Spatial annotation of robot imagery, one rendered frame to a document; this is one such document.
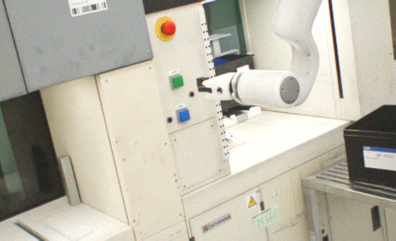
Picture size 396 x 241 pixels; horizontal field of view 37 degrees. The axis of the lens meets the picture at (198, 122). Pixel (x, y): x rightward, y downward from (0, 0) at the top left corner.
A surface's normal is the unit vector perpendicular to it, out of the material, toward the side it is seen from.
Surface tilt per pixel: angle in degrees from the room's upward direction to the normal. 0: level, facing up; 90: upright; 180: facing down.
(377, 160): 90
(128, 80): 90
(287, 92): 90
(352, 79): 90
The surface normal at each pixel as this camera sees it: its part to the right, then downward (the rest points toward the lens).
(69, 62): 0.60, 0.10
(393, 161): -0.69, 0.30
